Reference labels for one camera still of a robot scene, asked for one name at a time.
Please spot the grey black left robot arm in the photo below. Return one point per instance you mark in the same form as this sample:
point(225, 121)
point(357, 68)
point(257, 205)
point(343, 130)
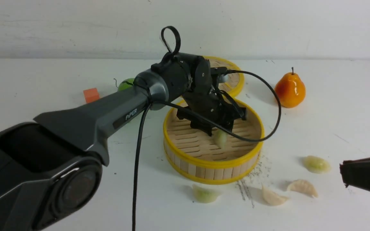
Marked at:
point(51, 167)

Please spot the pale green dumpling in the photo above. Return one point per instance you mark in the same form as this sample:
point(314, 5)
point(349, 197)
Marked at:
point(220, 138)

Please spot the orange yellow toy pear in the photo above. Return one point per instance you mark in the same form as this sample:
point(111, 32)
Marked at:
point(290, 90)

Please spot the bamboo steamer lid yellow rim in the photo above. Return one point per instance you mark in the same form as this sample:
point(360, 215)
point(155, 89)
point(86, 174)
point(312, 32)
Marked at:
point(235, 81)

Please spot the white pleated dumpling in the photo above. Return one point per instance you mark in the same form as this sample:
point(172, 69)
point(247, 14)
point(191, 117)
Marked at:
point(303, 186)

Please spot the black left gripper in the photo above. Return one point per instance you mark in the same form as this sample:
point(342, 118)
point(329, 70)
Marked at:
point(206, 103)

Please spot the green toy watermelon ball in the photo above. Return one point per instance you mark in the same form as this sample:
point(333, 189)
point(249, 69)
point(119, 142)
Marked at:
point(127, 83)

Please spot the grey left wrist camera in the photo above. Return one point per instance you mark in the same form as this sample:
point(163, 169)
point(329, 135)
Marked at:
point(219, 75)

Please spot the orange foam cube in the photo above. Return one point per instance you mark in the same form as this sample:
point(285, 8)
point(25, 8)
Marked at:
point(91, 95)

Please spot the bamboo steamer tray yellow rim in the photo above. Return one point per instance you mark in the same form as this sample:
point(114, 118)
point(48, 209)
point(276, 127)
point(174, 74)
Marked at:
point(195, 155)

